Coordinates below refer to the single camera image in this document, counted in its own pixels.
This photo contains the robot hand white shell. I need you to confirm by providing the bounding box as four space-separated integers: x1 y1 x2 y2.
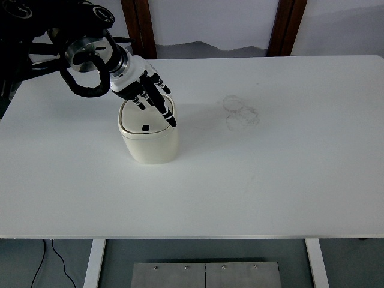
110 55 178 128

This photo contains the cream plastic trash bin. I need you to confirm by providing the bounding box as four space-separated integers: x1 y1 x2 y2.
118 93 180 166

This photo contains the white table leg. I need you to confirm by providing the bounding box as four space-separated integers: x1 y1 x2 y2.
82 238 107 288
305 238 331 288

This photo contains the grey metal plate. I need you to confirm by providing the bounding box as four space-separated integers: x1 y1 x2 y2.
205 262 282 288
130 262 206 288

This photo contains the black floor cable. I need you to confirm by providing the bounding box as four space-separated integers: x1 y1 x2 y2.
50 238 76 288
31 238 47 288

